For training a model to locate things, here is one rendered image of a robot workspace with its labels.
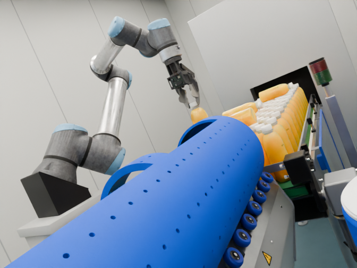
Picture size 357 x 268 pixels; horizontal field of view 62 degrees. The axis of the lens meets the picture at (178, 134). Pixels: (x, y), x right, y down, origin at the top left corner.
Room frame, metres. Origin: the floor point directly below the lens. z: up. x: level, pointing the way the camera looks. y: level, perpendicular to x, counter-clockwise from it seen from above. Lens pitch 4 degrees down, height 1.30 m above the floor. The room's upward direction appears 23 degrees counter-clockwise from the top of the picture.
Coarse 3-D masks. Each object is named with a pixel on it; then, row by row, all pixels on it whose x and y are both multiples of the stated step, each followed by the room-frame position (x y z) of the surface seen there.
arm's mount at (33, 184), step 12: (24, 180) 1.29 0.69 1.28; (36, 180) 1.21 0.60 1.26; (48, 180) 1.19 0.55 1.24; (60, 180) 1.22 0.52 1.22; (36, 192) 1.25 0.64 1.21; (48, 192) 1.17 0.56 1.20; (60, 192) 1.20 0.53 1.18; (72, 192) 1.23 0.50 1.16; (84, 192) 1.27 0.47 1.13; (36, 204) 1.29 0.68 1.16; (48, 204) 1.20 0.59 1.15; (60, 204) 1.19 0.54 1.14; (72, 204) 1.22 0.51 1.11; (48, 216) 1.24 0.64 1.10
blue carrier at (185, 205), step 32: (192, 128) 0.99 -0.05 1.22; (224, 128) 0.85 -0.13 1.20; (160, 160) 0.59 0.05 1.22; (192, 160) 0.61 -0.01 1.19; (224, 160) 0.68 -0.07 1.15; (256, 160) 0.84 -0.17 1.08; (128, 192) 0.46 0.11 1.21; (160, 192) 0.48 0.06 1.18; (192, 192) 0.52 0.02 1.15; (224, 192) 0.60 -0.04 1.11; (96, 224) 0.38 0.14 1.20; (128, 224) 0.39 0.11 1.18; (160, 224) 0.42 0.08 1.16; (192, 224) 0.46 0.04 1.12; (224, 224) 0.55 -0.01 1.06; (32, 256) 0.32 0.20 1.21; (64, 256) 0.33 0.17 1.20; (96, 256) 0.33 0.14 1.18; (128, 256) 0.35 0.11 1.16; (160, 256) 0.38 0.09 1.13; (192, 256) 0.43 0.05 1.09
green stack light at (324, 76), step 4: (320, 72) 1.19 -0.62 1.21; (324, 72) 1.18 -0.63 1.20; (328, 72) 1.19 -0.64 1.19; (316, 76) 1.20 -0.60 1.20; (320, 76) 1.19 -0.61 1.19; (324, 76) 1.18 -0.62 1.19; (328, 76) 1.18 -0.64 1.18; (316, 80) 1.21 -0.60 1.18; (320, 80) 1.19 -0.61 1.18; (324, 80) 1.19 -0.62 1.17; (328, 80) 1.18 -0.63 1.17; (316, 84) 1.22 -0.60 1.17; (320, 84) 1.20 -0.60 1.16
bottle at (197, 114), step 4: (192, 108) 1.27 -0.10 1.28; (196, 108) 1.26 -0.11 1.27; (200, 108) 1.26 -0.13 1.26; (192, 112) 1.26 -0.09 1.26; (196, 112) 1.25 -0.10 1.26; (200, 112) 1.25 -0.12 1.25; (204, 112) 1.25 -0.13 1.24; (192, 116) 1.26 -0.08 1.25; (196, 116) 1.25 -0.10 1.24; (200, 116) 1.24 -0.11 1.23; (204, 116) 1.25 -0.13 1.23; (192, 120) 1.26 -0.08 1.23; (196, 120) 1.25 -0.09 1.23
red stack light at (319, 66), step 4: (324, 60) 1.19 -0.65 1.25; (312, 64) 1.20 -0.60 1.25; (316, 64) 1.19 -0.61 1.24; (320, 64) 1.18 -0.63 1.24; (324, 64) 1.18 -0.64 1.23; (312, 68) 1.21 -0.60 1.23; (316, 68) 1.19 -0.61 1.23; (320, 68) 1.18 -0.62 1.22; (324, 68) 1.18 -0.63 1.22; (312, 72) 1.21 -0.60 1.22; (316, 72) 1.20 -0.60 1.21
